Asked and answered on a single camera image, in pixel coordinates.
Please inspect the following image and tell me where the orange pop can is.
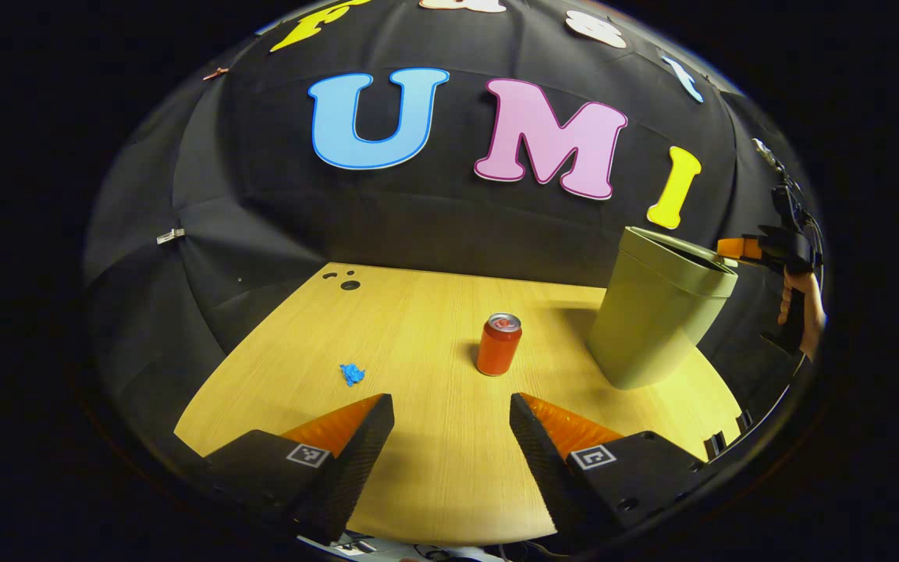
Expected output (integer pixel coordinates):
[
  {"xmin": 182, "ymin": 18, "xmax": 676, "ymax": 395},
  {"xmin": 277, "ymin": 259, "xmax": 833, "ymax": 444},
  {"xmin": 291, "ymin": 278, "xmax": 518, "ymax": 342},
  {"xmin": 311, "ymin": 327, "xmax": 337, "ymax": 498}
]
[{"xmin": 476, "ymin": 313, "xmax": 523, "ymax": 377}]

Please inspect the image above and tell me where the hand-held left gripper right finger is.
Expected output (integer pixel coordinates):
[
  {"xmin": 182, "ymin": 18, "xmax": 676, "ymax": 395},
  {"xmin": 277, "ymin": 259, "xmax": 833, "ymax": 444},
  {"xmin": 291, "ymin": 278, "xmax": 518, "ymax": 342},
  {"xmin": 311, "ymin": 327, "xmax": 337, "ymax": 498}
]
[{"xmin": 509, "ymin": 393, "xmax": 708, "ymax": 547}]

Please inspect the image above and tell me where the pale green desktop garbage bin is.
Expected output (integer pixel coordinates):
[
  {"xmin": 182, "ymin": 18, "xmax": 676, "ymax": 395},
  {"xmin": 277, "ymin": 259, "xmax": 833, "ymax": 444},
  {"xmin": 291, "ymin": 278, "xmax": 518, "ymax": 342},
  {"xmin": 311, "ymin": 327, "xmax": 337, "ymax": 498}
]
[{"xmin": 588, "ymin": 226, "xmax": 739, "ymax": 390}]

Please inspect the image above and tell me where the wooden desktop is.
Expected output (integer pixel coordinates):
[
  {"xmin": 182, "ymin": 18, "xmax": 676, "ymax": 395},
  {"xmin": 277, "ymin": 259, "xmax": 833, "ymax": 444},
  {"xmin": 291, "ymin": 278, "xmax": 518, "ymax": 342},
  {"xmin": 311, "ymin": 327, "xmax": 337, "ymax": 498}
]
[{"xmin": 174, "ymin": 262, "xmax": 743, "ymax": 547}]

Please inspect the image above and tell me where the black backdrop cloth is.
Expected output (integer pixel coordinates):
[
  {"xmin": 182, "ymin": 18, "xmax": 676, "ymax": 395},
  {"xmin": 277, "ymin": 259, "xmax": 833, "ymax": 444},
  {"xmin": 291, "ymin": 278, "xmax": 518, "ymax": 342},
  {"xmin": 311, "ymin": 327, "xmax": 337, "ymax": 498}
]
[{"xmin": 83, "ymin": 0, "xmax": 821, "ymax": 438}]

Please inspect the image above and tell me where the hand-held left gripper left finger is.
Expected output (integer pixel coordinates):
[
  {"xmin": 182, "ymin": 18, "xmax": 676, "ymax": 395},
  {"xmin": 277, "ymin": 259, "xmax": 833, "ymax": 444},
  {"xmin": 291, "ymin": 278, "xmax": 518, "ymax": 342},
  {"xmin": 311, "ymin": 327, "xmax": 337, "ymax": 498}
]
[{"xmin": 204, "ymin": 393, "xmax": 396, "ymax": 545}]

